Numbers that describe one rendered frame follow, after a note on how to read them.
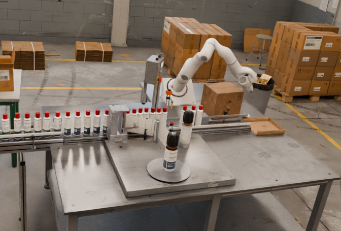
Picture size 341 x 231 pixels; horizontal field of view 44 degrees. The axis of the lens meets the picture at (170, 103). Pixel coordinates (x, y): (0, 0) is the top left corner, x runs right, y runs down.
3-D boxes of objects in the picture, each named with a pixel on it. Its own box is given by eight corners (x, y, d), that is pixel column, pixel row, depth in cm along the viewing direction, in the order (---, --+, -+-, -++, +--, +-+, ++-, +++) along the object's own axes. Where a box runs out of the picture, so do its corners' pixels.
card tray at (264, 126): (256, 135, 376) (257, 131, 375) (242, 122, 398) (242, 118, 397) (284, 133, 387) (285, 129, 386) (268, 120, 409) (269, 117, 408)
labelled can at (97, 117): (93, 135, 330) (95, 111, 322) (92, 132, 335) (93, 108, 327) (100, 134, 332) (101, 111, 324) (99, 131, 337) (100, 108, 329)
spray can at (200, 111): (196, 128, 363) (199, 106, 355) (193, 125, 368) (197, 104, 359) (201, 128, 365) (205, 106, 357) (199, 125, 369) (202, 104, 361)
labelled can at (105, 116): (103, 134, 333) (104, 111, 325) (101, 131, 338) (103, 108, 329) (109, 134, 335) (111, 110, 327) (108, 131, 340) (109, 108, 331)
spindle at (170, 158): (164, 173, 292) (169, 136, 280) (160, 166, 299) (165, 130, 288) (176, 172, 295) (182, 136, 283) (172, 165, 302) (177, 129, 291)
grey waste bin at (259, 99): (243, 126, 586) (252, 85, 561) (231, 112, 623) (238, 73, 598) (270, 125, 598) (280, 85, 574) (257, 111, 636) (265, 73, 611)
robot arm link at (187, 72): (193, 71, 402) (186, 84, 394) (182, 65, 400) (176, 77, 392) (218, 46, 359) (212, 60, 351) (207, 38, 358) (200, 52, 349)
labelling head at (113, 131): (109, 142, 323) (111, 111, 313) (105, 134, 334) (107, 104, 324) (127, 141, 328) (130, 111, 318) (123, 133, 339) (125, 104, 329)
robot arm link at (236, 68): (242, 51, 359) (257, 75, 376) (226, 60, 364) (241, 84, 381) (244, 57, 352) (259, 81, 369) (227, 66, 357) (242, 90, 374)
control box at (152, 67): (143, 83, 335) (146, 60, 327) (149, 76, 350) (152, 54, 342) (156, 85, 333) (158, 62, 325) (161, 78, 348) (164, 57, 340)
